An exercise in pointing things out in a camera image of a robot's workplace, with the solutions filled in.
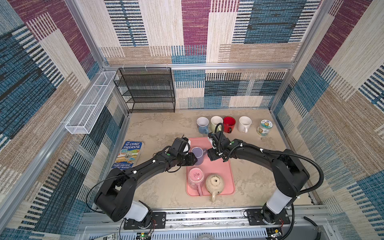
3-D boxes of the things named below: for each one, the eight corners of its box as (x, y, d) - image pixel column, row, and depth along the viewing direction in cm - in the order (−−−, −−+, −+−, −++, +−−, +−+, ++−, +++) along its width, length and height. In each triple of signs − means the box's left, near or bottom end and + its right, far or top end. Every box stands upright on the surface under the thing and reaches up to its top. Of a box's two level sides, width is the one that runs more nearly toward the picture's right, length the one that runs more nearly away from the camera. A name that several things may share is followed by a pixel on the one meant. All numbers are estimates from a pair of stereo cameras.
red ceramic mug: (219, 130, 110) (220, 122, 103) (224, 122, 115) (226, 114, 108) (229, 135, 107) (231, 127, 100) (234, 126, 112) (237, 118, 105)
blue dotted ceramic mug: (196, 137, 106) (197, 128, 99) (196, 125, 113) (196, 116, 105) (208, 137, 106) (209, 128, 99) (207, 125, 113) (208, 116, 105)
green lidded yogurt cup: (258, 136, 107) (262, 128, 100) (255, 127, 112) (259, 119, 105) (269, 136, 107) (274, 128, 100) (266, 127, 112) (270, 119, 105)
